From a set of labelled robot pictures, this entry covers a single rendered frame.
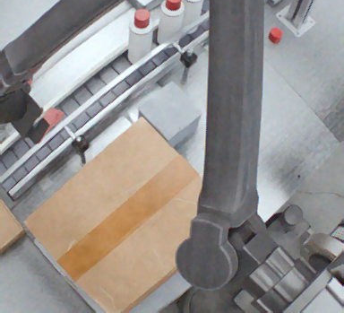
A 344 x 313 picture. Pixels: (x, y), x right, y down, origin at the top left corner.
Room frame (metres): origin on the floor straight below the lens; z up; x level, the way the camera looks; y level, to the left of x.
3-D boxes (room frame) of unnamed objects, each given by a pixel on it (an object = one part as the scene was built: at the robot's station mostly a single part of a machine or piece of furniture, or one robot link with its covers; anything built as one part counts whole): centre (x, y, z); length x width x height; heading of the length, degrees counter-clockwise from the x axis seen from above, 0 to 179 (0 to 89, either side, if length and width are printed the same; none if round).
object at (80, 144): (0.39, 0.20, 0.91); 0.07 x 0.03 x 0.16; 53
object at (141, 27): (0.64, 0.11, 0.98); 0.05 x 0.05 x 0.20
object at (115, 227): (0.21, 0.05, 0.99); 0.30 x 0.24 x 0.27; 145
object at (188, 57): (0.63, 0.02, 0.91); 0.07 x 0.03 x 0.16; 53
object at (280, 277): (0.10, -0.17, 1.45); 0.09 x 0.08 x 0.12; 144
